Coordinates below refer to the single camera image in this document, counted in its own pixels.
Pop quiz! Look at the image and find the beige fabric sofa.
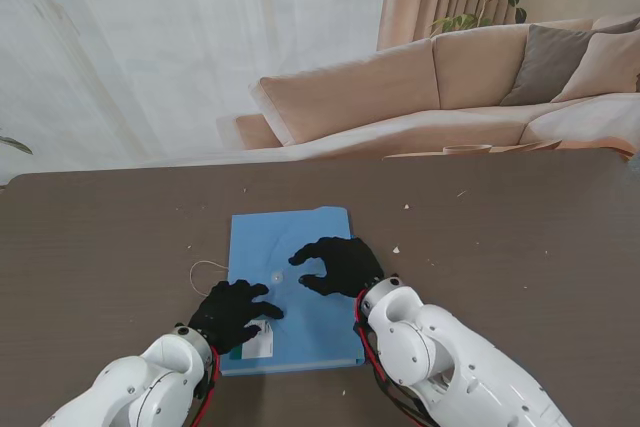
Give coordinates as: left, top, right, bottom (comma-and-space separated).
234, 14, 640, 151

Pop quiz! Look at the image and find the blue plastic file folder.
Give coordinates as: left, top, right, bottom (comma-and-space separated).
219, 205, 366, 378

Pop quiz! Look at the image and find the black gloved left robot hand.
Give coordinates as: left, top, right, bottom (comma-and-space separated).
187, 278, 286, 356

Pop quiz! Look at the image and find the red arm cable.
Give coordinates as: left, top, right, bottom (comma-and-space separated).
191, 345, 222, 427
353, 296, 434, 427

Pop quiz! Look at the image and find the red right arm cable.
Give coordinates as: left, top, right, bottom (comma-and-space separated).
353, 296, 434, 427

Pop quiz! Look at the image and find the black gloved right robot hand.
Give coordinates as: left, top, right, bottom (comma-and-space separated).
288, 235, 387, 301

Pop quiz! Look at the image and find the brown cardboard sheet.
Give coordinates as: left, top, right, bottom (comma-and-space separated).
489, 139, 561, 152

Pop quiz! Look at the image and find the white sheer curtain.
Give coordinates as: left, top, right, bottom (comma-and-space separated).
0, 0, 394, 173

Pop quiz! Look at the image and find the dark green plant leaf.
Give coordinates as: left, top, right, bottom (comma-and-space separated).
0, 129, 34, 156

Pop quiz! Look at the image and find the beige sofa cushion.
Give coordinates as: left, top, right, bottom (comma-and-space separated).
549, 30, 640, 103

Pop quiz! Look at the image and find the red left arm cable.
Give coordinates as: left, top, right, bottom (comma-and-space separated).
191, 345, 222, 427

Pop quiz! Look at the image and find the grey sofa cushion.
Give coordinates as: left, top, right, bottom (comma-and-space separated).
499, 22, 596, 107

